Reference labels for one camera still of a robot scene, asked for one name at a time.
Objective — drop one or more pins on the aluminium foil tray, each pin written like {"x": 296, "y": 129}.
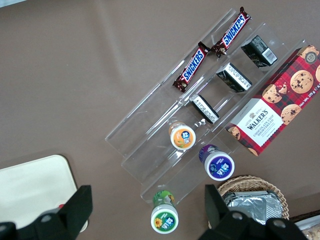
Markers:
{"x": 250, "y": 205}

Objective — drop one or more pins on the light wicker basket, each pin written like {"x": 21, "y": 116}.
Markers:
{"x": 250, "y": 182}

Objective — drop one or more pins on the Snickers bar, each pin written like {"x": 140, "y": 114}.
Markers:
{"x": 232, "y": 31}
{"x": 192, "y": 68}

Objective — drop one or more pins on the white plastic bin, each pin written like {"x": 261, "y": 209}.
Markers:
{"x": 312, "y": 221}

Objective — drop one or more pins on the small black box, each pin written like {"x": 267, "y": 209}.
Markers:
{"x": 260, "y": 51}
{"x": 233, "y": 77}
{"x": 205, "y": 110}

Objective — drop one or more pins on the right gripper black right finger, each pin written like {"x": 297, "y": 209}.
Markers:
{"x": 225, "y": 227}

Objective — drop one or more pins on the cracker snack bag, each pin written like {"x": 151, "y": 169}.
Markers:
{"x": 312, "y": 234}

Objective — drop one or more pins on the clear acrylic stepped shelf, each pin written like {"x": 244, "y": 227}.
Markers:
{"x": 140, "y": 150}
{"x": 203, "y": 82}

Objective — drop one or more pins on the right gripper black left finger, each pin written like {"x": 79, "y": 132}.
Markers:
{"x": 72, "y": 215}

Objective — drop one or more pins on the green lid jar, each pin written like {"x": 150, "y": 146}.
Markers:
{"x": 164, "y": 221}

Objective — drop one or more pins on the purple lid jar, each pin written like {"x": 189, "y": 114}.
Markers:
{"x": 219, "y": 167}

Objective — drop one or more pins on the red Walkers shortbread box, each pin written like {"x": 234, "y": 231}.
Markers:
{"x": 275, "y": 105}

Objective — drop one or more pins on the orange lid jar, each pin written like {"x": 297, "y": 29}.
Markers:
{"x": 183, "y": 137}

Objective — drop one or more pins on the beige plastic tray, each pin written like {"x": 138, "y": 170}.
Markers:
{"x": 30, "y": 185}

